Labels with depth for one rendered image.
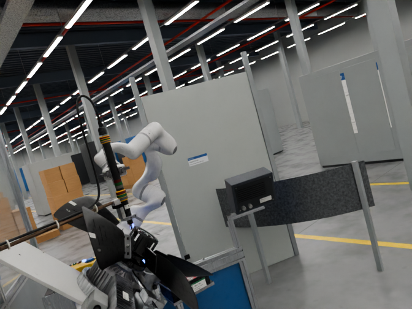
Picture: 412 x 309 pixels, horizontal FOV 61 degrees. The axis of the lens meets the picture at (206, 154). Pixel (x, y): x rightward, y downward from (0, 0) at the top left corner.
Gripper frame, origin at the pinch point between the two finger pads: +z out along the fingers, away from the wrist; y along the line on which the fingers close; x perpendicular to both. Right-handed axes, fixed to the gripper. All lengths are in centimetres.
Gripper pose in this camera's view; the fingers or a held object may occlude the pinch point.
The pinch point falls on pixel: (114, 172)
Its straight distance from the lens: 153.0
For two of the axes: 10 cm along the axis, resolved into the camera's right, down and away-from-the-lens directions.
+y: -9.3, 2.8, -2.5
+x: -2.7, -9.6, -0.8
